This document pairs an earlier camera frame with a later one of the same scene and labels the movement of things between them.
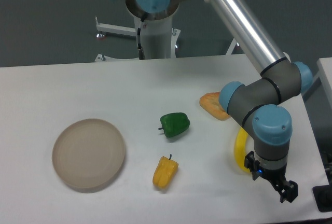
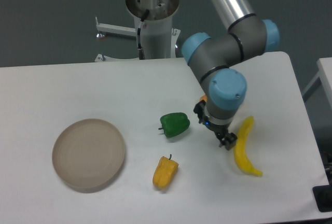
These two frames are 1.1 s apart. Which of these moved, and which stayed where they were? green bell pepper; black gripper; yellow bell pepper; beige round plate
Moved: black gripper
Stayed: yellow bell pepper; green bell pepper; beige round plate
